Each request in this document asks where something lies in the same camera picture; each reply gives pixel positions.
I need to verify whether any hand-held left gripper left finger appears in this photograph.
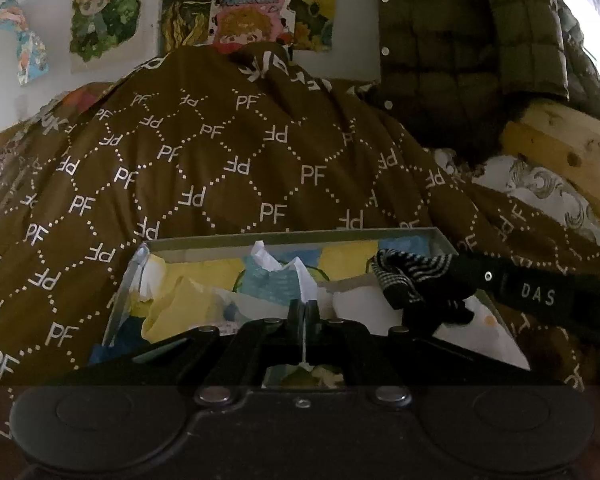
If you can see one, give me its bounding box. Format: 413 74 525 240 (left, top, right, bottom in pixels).
72 300 306 405

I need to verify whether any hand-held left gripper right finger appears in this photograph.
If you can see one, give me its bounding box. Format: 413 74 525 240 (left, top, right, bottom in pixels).
305 300 536 405

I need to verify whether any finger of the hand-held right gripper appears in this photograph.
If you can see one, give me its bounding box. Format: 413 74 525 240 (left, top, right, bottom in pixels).
450 254 506 296

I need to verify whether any white thin plastic wrapper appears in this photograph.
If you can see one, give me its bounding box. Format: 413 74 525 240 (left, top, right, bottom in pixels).
250 241 321 371

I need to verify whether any black white striped sock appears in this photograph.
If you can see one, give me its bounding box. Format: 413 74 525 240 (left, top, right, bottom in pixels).
369 247 476 336

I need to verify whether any colourful printed storage box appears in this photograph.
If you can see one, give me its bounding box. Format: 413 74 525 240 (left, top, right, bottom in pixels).
102 227 531 386

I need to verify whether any yellow cloth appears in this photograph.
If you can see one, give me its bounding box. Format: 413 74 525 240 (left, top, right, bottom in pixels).
140 255 246 343

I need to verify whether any white patterned bed sheet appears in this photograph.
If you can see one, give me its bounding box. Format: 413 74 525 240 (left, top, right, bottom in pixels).
432 147 600 241

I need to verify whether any wooden beam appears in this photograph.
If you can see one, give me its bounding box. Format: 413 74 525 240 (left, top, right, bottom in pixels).
500 97 600 236

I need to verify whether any brown printed blanket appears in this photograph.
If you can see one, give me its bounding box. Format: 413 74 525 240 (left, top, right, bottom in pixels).
0 42 600 461

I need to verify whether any green quilted jacket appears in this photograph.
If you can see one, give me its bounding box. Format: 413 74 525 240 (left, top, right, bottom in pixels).
367 0 600 156

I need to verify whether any orange printed cloth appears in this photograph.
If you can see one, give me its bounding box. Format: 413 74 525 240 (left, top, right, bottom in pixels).
30 85 116 121

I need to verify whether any pink cartoon wall poster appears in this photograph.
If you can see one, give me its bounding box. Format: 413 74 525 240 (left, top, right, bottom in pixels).
207 0 296 53

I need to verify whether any large colourful wall poster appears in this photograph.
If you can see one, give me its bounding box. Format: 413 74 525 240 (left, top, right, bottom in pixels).
162 0 336 56

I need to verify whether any cartoon figure wall poster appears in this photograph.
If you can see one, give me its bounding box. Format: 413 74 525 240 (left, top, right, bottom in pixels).
70 0 146 63

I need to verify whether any colourful cutout wall poster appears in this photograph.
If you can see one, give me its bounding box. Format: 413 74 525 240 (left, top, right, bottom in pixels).
0 0 48 86

